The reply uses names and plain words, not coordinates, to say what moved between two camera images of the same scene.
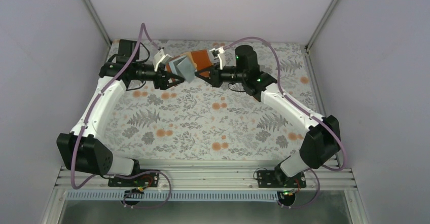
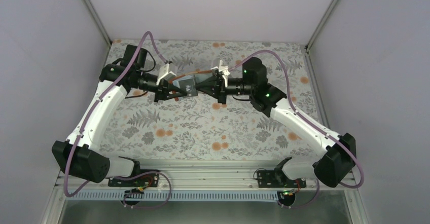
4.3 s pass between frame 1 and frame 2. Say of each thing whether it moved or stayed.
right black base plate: stayed
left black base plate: stayed
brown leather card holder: moved
